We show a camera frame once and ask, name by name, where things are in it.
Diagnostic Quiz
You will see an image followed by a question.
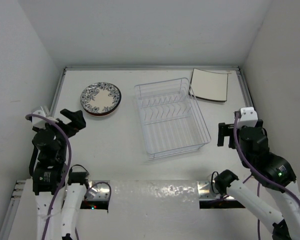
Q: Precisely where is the red floral round plate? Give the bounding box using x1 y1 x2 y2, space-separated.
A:
85 110 116 118

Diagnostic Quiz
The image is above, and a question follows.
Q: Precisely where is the black white speckled plate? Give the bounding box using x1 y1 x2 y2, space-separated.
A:
79 82 122 114

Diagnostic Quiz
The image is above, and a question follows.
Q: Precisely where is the square grey plate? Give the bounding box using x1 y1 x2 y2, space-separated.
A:
190 68 229 103

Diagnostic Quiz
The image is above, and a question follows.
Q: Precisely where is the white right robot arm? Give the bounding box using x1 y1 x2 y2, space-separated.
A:
210 120 300 240

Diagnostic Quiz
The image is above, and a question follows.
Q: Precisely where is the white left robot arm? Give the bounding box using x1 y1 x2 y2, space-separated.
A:
25 106 88 240

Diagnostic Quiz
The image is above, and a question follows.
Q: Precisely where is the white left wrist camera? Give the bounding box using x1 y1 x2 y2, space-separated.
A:
31 105 56 129

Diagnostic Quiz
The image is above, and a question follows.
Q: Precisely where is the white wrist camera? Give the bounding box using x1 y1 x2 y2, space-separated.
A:
234 106 258 129
31 105 56 129

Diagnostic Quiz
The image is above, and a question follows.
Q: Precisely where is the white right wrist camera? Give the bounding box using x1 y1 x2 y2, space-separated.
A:
234 106 258 129

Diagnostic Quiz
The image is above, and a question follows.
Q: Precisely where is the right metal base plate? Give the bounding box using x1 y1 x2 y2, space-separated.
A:
197 180 236 202

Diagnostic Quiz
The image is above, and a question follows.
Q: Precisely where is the metal base plate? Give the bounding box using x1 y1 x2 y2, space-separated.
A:
84 180 112 202
197 180 236 202

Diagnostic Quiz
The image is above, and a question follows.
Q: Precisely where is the white wire dish rack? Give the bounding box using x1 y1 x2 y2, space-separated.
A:
134 77 211 160

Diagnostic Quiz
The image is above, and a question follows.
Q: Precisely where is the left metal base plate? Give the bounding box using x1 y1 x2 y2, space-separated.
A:
84 180 112 202

